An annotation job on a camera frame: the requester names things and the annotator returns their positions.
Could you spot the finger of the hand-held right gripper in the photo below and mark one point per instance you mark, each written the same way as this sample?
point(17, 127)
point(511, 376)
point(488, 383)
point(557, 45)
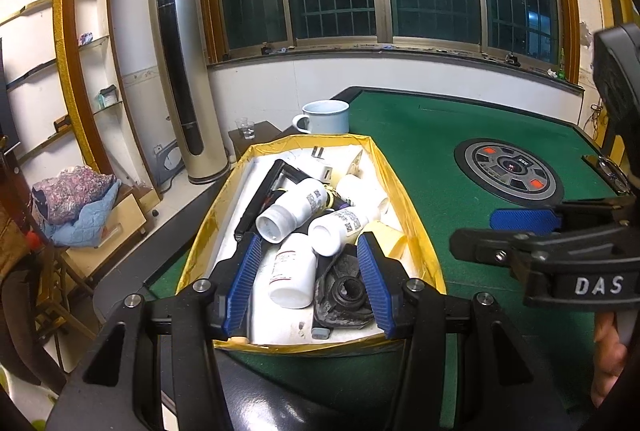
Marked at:
point(500, 248)
point(525, 219)

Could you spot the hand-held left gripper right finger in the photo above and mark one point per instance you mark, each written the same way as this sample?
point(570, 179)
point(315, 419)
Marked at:
point(375, 283)

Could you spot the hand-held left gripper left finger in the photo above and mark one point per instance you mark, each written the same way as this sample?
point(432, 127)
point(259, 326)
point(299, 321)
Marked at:
point(245, 283)

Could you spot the clear black plastic part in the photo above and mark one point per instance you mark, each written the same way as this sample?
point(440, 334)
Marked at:
point(345, 291)

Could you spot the white plastic bottle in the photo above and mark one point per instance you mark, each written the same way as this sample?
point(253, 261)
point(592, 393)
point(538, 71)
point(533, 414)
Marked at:
point(337, 231)
point(290, 211)
point(292, 271)
point(362, 196)

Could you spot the yellow cardboard box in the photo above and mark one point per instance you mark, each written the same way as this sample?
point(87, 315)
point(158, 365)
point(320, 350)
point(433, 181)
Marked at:
point(220, 231)

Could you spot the small grey block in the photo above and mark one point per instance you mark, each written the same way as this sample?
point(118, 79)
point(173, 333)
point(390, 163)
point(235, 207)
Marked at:
point(321, 333)

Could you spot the white plug adapter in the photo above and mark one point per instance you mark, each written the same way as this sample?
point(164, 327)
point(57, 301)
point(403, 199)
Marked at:
point(320, 161)

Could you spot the person's right hand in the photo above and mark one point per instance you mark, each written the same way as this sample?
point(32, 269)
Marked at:
point(607, 361)

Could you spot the round table control panel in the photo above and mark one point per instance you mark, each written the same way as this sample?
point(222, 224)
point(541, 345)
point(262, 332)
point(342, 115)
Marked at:
point(507, 171)

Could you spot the black eyeglasses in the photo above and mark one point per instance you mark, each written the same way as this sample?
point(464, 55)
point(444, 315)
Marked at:
point(611, 172)

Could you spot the low wooden cabinet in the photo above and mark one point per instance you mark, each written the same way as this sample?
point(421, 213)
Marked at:
point(110, 236)

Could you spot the small side table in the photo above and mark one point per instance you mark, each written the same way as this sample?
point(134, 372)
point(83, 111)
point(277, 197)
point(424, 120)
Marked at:
point(262, 138)

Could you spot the clear plastic cup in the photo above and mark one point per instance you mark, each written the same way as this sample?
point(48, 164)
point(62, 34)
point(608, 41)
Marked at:
point(245, 128)

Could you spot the green bottle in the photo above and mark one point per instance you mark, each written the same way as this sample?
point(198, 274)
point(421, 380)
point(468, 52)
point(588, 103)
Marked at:
point(563, 63)

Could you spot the blue quilted cloth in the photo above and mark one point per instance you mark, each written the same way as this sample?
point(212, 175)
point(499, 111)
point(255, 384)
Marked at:
point(85, 221)

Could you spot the white enamel mug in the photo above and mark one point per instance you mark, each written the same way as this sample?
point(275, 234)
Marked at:
point(325, 117)

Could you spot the wooden chair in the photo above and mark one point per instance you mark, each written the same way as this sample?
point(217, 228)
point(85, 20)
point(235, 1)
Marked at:
point(55, 296)

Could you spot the floral cloth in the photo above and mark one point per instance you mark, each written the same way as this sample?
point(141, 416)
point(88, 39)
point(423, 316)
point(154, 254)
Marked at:
point(70, 191)

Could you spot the tower air conditioner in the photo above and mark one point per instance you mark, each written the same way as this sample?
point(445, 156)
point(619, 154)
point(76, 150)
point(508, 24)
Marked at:
point(185, 71)

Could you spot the white wall shelf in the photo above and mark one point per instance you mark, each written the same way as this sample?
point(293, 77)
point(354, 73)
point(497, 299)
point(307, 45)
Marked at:
point(55, 61)

